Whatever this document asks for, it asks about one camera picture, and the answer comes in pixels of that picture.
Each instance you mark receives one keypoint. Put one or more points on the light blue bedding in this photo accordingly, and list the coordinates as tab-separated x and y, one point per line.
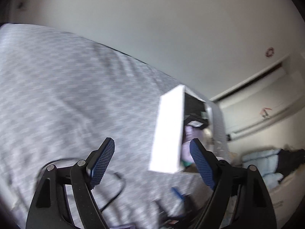
259	164

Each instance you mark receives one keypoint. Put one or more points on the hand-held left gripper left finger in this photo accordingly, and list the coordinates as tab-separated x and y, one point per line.
102	162

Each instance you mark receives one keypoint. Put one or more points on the white door frame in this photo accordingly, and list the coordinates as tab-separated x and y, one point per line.
262	83

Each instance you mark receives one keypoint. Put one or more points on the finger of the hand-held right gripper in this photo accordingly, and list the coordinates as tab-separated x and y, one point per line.
178	193

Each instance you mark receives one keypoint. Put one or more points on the grey patterned bed sheet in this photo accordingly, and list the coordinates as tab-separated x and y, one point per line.
71	88

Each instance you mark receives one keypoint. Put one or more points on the black cloth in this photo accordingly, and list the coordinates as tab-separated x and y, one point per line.
290	162

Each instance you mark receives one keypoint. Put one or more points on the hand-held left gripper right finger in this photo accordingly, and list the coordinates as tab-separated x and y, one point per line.
202	164

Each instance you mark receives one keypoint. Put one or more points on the white printed carton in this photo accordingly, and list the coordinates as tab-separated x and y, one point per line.
288	200

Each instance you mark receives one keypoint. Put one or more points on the white storage box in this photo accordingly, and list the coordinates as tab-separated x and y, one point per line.
166	128

